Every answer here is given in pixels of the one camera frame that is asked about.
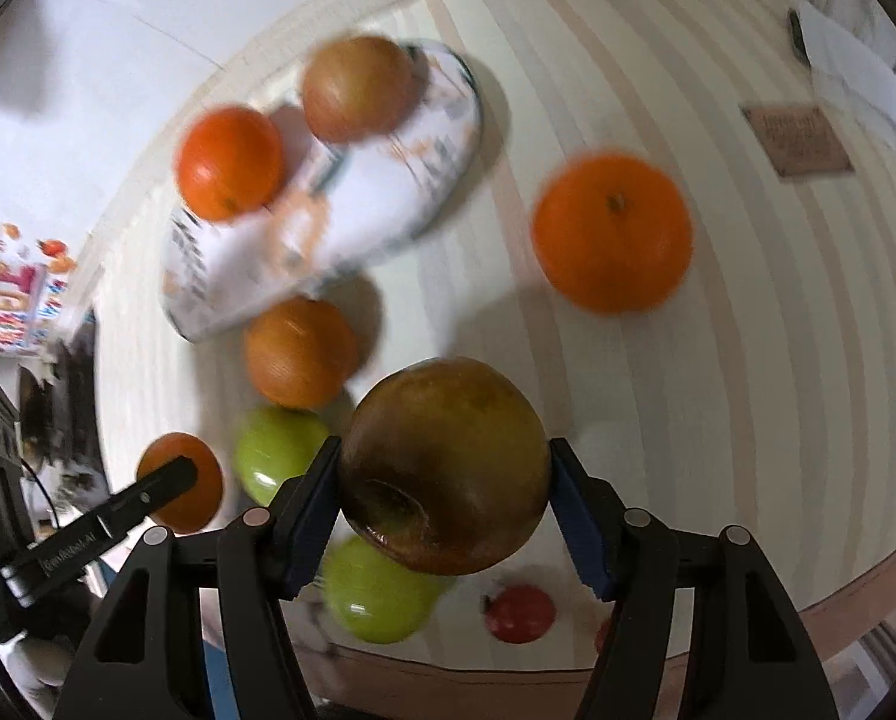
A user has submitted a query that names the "red-green apple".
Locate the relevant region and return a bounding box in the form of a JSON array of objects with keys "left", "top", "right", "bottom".
[{"left": 301, "top": 35, "right": 426, "bottom": 146}]

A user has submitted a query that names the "brown bruised apple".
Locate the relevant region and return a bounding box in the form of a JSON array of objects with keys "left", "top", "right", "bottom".
[{"left": 338, "top": 357, "right": 554, "bottom": 577}]

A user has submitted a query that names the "green apple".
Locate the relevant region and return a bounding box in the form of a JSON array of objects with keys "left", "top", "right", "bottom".
[
  {"left": 320, "top": 536, "right": 456, "bottom": 644},
  {"left": 235, "top": 406, "right": 332, "bottom": 508}
]

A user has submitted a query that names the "dark cluttered shelf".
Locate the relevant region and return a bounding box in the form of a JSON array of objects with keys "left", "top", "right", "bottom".
[{"left": 14, "top": 311, "right": 110, "bottom": 533}]

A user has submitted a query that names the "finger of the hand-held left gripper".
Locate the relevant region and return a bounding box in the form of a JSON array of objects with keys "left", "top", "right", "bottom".
[{"left": 0, "top": 456, "right": 199, "bottom": 607}]

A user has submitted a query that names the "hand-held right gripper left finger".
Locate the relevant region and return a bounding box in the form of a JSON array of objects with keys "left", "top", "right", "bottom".
[{"left": 53, "top": 435, "right": 344, "bottom": 720}]

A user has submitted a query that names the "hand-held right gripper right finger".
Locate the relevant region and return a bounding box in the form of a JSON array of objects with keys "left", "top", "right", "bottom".
[{"left": 549, "top": 436, "right": 843, "bottom": 720}]

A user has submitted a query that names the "white paper sheet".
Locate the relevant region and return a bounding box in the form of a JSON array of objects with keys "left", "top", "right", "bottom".
[{"left": 791, "top": 1, "right": 896, "bottom": 145}]

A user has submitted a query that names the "white printed plate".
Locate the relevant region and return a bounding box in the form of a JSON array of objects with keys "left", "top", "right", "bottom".
[{"left": 161, "top": 41, "right": 485, "bottom": 344}]

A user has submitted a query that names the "large orange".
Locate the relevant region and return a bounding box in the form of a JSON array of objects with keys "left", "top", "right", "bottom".
[{"left": 531, "top": 151, "right": 695, "bottom": 316}]

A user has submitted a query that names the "brown square coaster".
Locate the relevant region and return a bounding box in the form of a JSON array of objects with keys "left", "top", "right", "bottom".
[{"left": 740, "top": 103, "right": 852, "bottom": 179}]

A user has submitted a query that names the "colourful printed box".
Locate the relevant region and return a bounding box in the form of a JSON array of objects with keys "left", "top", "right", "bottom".
[{"left": 0, "top": 214, "right": 74, "bottom": 357}]

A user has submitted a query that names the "small red fruit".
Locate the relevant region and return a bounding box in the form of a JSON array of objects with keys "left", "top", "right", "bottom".
[{"left": 482, "top": 583, "right": 557, "bottom": 644}]

